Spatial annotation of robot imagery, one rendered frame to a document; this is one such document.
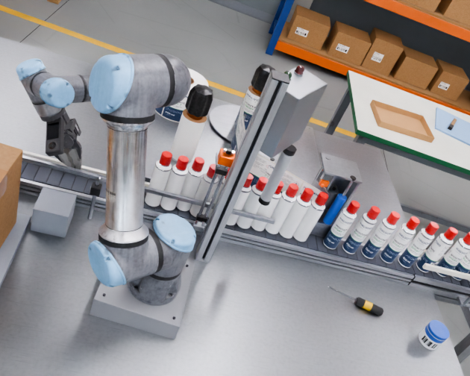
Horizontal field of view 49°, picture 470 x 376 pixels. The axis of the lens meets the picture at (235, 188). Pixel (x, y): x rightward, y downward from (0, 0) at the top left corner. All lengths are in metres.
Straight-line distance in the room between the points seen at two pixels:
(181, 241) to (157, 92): 0.38
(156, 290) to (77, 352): 0.24
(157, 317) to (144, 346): 0.08
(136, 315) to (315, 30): 4.29
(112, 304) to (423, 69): 4.69
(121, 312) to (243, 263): 0.48
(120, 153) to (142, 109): 0.11
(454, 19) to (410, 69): 0.60
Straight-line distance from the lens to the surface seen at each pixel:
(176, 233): 1.29
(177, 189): 1.63
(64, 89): 1.43
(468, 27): 5.50
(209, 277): 1.62
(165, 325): 1.41
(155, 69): 1.10
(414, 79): 5.68
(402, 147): 2.94
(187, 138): 1.83
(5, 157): 1.40
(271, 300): 1.65
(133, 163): 1.13
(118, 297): 1.41
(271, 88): 1.27
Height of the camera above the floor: 2.02
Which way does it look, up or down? 37 degrees down
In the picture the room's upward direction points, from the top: 24 degrees clockwise
